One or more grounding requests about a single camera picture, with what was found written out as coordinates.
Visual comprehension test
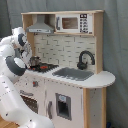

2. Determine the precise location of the grey cupboard door handle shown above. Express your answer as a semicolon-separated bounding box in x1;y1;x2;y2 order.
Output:
48;101;52;119

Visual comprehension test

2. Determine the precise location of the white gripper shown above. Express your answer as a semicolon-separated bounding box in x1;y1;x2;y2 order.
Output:
21;43;32;67

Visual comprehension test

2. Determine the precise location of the small metal pot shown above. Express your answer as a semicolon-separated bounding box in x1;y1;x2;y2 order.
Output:
29;56;41;66

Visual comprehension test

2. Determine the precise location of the grey ice dispenser panel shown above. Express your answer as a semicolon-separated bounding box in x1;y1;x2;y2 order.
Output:
56;93;72;120

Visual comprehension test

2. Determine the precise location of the grey range hood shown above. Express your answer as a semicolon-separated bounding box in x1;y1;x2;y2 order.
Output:
26;15;54;34

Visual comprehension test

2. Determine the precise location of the red right stove knob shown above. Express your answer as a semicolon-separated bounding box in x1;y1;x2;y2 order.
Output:
33;81;39;87

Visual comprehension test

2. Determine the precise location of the black stovetop with red burners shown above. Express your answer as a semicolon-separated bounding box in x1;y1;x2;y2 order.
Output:
29;63;57;73

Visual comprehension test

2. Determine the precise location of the grey toy sink basin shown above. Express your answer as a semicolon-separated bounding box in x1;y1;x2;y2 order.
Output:
52;67;93;81

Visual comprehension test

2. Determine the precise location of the toy oven door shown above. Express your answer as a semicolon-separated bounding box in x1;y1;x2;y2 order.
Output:
20;90;38;113

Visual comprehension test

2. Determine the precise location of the black toy faucet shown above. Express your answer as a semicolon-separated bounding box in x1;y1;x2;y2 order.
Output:
77;50;95;70

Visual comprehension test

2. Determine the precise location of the wooden toy kitchen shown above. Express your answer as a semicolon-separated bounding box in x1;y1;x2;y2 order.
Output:
15;10;115;128

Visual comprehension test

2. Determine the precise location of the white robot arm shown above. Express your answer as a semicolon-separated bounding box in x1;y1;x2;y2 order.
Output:
0;27;54;128

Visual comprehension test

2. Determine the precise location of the toy microwave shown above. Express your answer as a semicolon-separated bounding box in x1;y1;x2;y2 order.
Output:
56;14;93;34

